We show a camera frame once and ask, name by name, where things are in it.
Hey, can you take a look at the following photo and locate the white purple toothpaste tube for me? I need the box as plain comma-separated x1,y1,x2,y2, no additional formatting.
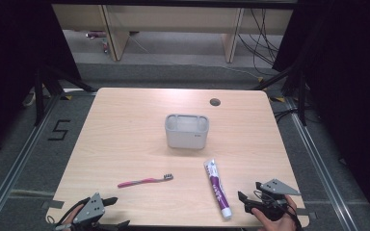
203,158,234,220

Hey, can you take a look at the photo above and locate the person's right hand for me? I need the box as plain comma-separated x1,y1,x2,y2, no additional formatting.
250,194,299,231

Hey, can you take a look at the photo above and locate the grey toothbrush holder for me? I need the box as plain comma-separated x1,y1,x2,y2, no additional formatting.
164,113,211,150

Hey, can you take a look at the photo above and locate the hand-held gripper black cable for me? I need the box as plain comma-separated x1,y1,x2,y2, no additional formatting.
45,196,92,231
252,190,304,231

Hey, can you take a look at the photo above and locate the pink toothbrush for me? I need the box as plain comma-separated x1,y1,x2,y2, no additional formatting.
117,173,174,189

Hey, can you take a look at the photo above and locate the bundle of black hanging cables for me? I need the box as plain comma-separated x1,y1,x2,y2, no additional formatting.
236,8,282,77

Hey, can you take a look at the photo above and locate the beige wooden desk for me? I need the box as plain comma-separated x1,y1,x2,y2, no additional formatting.
51,3,294,64

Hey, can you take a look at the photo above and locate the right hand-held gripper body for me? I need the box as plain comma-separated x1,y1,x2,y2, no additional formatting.
245,178,303,222

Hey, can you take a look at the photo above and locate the left hand-held gripper black cable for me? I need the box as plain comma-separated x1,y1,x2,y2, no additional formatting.
45,196,92,231

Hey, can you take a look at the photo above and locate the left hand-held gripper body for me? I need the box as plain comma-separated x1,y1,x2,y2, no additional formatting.
71,192,119,231

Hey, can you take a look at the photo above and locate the person's left hand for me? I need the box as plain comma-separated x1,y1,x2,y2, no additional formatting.
62,203,85,231

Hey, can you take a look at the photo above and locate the black curtain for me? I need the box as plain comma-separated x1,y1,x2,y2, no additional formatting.
0,0,82,162
272,0,370,222

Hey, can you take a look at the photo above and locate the small pink object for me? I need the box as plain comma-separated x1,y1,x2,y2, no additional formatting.
85,30,108,39

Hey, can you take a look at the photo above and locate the black floor cable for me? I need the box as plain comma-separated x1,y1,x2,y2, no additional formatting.
273,107,303,124

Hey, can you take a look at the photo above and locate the aluminium floor rail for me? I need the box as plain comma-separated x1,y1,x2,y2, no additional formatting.
283,95,361,231
0,94,63,231

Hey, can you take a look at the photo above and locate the right hand-held gripper black cable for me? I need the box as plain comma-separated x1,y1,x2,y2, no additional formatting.
252,190,304,231

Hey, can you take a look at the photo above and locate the grey tape strip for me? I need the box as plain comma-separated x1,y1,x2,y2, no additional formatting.
41,199,66,210
297,207,318,220

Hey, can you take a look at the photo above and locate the black metal stand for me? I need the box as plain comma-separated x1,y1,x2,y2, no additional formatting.
251,60,310,127
33,64,99,127

